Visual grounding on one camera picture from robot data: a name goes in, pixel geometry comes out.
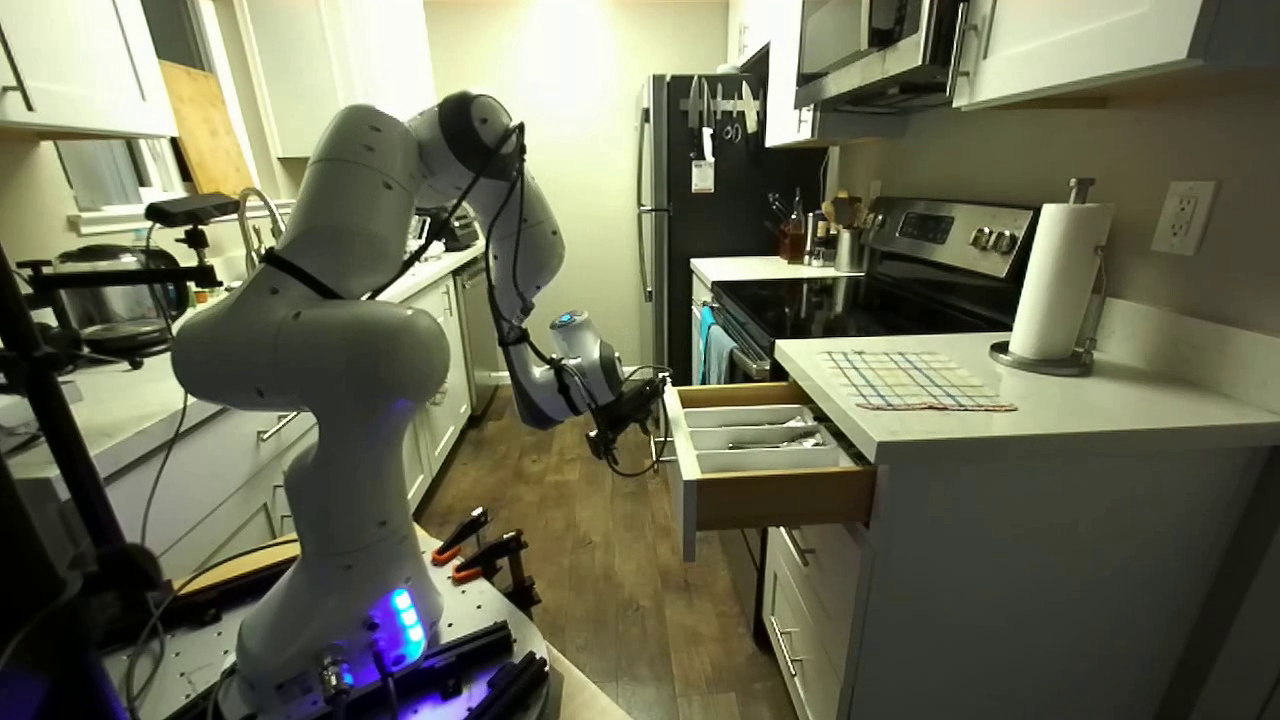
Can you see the stainless steel electric stove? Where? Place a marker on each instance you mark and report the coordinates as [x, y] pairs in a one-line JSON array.
[[906, 284]]

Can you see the white wall cabinet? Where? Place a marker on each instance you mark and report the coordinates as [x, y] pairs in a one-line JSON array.
[[783, 65], [345, 53], [65, 65], [1095, 45]]

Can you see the checkered counter mat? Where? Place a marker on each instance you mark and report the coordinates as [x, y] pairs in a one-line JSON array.
[[921, 380]]

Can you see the paper towel roll on holder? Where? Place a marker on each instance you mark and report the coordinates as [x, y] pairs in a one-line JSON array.
[[1059, 281]]

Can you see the metal robot mounting plate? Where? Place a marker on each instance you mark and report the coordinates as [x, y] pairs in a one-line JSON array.
[[202, 652]]

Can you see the grey cutlery tray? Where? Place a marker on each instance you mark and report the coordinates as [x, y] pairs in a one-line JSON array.
[[765, 436]]

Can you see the black camera stand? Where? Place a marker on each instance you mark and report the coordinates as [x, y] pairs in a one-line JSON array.
[[54, 441]]

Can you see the white recessed-panel drawer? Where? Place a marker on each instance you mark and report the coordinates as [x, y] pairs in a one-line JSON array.
[[800, 561], [799, 661]]

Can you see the white drawer cabinet with countertop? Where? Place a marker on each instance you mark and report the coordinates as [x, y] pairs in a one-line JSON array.
[[1042, 561]]

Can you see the over-range microwave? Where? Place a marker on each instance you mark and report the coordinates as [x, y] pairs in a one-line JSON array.
[[865, 45]]

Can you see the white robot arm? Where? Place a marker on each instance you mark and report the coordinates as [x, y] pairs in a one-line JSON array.
[[320, 375]]

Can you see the metal sink faucet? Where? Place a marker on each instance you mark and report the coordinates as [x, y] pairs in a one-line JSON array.
[[264, 221]]

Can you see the bright blue striped towel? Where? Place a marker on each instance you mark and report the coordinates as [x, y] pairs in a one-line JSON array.
[[701, 346]]

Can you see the glass oil bottle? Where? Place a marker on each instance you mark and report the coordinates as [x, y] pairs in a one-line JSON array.
[[795, 233]]

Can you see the white paper on refrigerator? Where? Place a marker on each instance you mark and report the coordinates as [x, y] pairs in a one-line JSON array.
[[701, 179]]

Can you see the orange black bar clamp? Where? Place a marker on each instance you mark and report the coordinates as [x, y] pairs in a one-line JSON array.
[[463, 537], [493, 561]]

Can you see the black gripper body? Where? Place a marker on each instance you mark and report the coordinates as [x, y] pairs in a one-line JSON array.
[[615, 405]]

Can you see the black pot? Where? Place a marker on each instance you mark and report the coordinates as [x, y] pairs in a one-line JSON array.
[[120, 307]]

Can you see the white sink counter cabinets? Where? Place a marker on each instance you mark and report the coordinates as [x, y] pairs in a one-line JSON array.
[[443, 385]]

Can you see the utensil holder with utensils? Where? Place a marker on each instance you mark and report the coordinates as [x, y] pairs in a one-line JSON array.
[[840, 240]]

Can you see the flat-front white cabinet drawer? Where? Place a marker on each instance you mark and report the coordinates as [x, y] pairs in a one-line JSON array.
[[773, 501]]

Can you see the wooden cutting board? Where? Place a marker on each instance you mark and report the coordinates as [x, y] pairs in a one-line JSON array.
[[205, 134]]

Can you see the grey-blue towel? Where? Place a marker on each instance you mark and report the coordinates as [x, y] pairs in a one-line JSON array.
[[726, 357]]

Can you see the black refrigerator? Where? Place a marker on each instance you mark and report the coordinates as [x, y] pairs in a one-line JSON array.
[[743, 221]]

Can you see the white wall outlet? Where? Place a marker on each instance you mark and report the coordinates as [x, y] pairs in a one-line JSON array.
[[1185, 219]]

